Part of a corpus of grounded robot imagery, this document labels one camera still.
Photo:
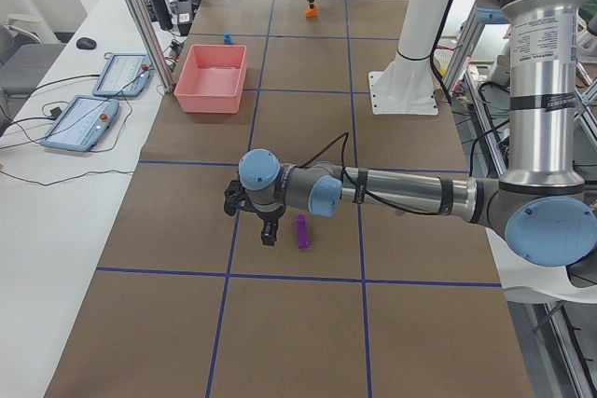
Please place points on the black computer mouse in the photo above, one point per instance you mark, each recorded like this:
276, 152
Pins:
86, 43

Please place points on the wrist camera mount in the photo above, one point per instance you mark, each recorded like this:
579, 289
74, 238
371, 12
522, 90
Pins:
236, 198

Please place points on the far teach pendant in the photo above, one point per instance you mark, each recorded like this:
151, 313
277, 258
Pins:
125, 74

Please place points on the pink plastic box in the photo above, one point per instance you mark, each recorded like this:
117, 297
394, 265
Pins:
212, 79

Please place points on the near teach pendant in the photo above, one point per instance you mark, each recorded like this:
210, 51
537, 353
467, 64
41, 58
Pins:
81, 124

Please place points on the white camera pedestal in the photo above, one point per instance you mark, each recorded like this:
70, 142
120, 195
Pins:
406, 85

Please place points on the orange block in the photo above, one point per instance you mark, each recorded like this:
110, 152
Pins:
311, 11

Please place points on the black bottle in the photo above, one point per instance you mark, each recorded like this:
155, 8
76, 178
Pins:
162, 14

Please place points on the aluminium frame post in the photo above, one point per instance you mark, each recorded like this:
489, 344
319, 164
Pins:
150, 40

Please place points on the purple block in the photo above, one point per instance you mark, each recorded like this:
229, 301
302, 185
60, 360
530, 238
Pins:
302, 232

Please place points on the teach pendant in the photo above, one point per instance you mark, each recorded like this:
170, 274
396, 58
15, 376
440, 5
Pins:
125, 74
81, 124

